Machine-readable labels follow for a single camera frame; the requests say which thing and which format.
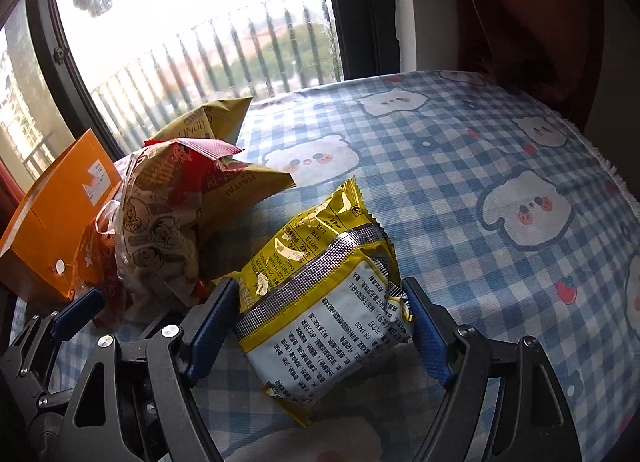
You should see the balcony railing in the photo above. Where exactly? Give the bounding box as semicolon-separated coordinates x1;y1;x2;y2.
22;0;343;178

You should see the orange snack packet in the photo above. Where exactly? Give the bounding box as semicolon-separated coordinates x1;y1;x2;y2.
74;235;126;315

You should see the apartment building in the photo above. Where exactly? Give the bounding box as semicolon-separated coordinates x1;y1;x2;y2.
0;50;53;165

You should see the yellow chip bag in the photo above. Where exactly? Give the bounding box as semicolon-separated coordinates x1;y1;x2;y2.
150;96;253;148
200;162;297;288

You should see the dark red curtain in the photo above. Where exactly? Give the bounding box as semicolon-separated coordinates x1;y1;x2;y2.
0;169;26;215

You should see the brown curtain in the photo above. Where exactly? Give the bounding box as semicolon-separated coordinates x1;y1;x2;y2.
450;0;613;130

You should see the black window frame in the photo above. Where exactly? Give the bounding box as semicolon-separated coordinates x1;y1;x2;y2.
25;0;416;158

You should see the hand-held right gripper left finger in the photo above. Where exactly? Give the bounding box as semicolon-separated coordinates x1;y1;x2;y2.
67;278;240;462

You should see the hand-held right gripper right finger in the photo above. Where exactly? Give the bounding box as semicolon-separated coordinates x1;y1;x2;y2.
402;278;583;462

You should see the blue checked bear blanket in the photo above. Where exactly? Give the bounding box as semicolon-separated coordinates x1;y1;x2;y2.
10;70;640;462

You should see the yellow snack packet grey back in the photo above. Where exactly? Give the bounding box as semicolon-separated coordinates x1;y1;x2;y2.
234;176;416;429

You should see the orange cardboard box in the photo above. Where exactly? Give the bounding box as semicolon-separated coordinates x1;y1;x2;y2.
0;128;123;304

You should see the clear cartoon print snack bag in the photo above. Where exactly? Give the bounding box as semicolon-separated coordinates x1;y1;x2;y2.
95;139;246;328

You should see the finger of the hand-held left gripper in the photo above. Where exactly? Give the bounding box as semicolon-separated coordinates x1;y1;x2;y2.
0;289;107;395
120;309;188;340

